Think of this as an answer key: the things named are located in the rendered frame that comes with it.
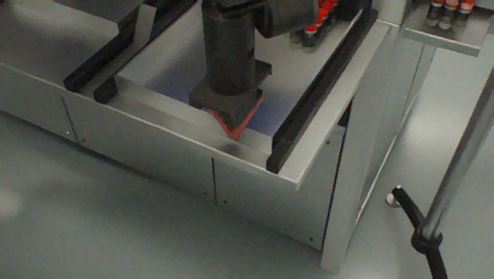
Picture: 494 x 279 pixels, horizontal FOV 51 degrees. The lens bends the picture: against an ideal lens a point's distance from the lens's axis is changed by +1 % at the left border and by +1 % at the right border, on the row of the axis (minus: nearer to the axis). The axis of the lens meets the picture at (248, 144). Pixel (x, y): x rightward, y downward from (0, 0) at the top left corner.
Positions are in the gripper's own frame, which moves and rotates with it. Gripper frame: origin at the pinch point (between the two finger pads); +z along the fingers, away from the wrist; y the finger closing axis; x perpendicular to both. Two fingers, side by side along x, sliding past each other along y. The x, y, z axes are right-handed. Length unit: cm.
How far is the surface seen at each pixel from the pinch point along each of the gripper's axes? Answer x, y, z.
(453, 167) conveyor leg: -30, 53, 46
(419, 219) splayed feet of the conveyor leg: -27, 59, 77
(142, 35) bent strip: 24.3, 12.8, 0.2
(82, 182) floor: 80, 30, 90
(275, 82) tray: 0.6, 14.3, 2.1
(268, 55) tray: 4.6, 19.9, 2.1
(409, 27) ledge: -13.5, 38.4, 2.4
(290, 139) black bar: -7.2, 2.7, 0.4
